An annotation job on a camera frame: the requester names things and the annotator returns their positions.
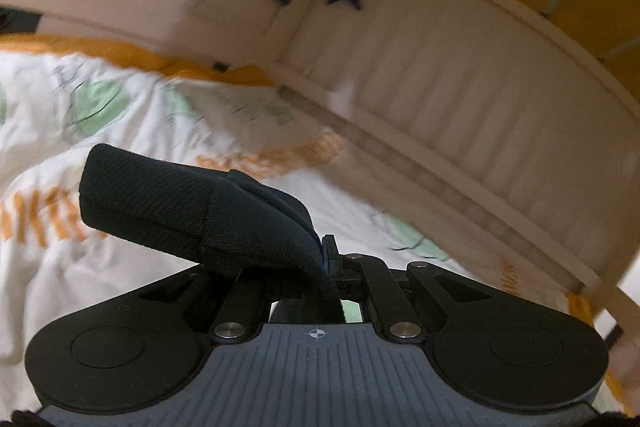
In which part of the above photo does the black garment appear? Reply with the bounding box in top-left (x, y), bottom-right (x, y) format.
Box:
top-left (79, 144), bottom-right (351, 325)

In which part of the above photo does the white jellyfish print bed sheet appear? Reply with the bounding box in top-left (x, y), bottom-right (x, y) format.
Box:
top-left (0, 34), bottom-right (638, 418)

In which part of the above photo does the pale wooden bed frame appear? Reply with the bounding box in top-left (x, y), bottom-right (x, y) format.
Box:
top-left (0, 0), bottom-right (640, 348)

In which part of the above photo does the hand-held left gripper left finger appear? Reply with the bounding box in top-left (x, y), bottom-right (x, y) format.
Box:
top-left (132, 270), bottom-right (267, 346)

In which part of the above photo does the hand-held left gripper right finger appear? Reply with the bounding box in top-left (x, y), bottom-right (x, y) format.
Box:
top-left (320, 234), bottom-right (497, 342)

